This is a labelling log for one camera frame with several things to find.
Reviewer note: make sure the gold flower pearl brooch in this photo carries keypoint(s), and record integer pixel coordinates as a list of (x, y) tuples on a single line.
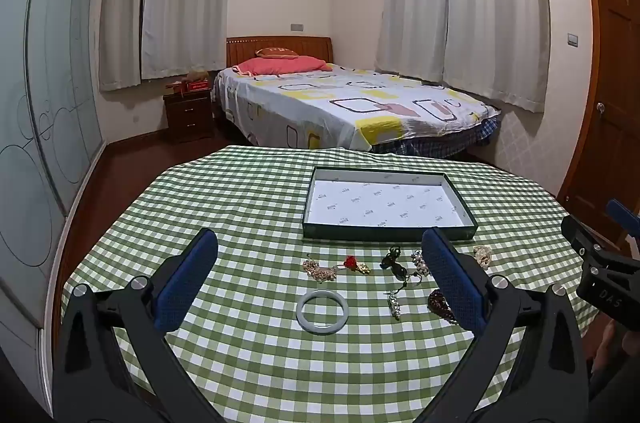
[(482, 255)]

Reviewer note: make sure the dark wooden nightstand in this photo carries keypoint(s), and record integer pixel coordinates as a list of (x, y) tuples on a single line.
[(189, 115)]

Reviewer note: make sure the red gift box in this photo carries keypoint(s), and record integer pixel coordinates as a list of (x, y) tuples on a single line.
[(190, 86)]

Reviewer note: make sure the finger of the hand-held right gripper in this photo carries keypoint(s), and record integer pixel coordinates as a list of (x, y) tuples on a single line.
[(622, 213), (580, 235)]

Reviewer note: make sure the red rose brooch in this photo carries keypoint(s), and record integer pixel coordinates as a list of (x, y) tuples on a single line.
[(351, 261)]

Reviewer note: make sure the patterned white bedsheet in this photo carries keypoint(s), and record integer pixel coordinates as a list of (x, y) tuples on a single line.
[(350, 103)]

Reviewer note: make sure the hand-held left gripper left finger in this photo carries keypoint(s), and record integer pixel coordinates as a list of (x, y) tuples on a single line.
[(187, 283)]

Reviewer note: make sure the silver pendant keyring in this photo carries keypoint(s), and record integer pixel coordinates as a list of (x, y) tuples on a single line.
[(395, 305)]

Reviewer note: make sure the small orange cushion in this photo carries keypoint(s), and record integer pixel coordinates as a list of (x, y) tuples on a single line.
[(277, 52)]

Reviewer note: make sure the brown plush item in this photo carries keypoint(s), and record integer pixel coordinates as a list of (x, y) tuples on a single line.
[(196, 74)]

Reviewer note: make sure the white pearl cluster brooch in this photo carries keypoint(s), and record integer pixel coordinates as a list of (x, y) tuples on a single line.
[(419, 261)]

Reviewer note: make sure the frosted glass sliding wardrobe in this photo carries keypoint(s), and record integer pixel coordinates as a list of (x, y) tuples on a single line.
[(45, 103)]

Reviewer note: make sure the blue plaid bed sheet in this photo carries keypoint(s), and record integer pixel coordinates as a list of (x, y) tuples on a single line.
[(430, 143)]

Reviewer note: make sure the gold filigree brooch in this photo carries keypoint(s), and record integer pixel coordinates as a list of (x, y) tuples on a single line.
[(320, 273)]

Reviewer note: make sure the person's right hand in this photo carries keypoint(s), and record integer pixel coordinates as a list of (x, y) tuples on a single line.
[(609, 343)]

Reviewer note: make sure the wooden bed headboard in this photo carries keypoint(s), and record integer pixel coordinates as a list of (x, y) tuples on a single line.
[(280, 43)]

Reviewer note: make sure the brown wooden door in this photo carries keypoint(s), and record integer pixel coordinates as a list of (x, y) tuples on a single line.
[(607, 53)]

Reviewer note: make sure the green checked tablecloth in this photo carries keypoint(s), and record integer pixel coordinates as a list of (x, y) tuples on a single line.
[(250, 203)]

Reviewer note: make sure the pale jade bangle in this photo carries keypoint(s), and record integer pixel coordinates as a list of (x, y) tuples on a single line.
[(300, 312)]

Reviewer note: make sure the green-rimmed white box lid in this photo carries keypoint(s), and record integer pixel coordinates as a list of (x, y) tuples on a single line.
[(385, 203)]

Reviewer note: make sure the wall light switch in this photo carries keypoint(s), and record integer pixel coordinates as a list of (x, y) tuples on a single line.
[(573, 39)]

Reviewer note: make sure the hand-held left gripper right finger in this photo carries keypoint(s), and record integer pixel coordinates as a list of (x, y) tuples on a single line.
[(452, 283)]

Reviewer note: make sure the pink pillow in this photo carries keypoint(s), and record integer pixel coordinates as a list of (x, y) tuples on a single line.
[(285, 64)]

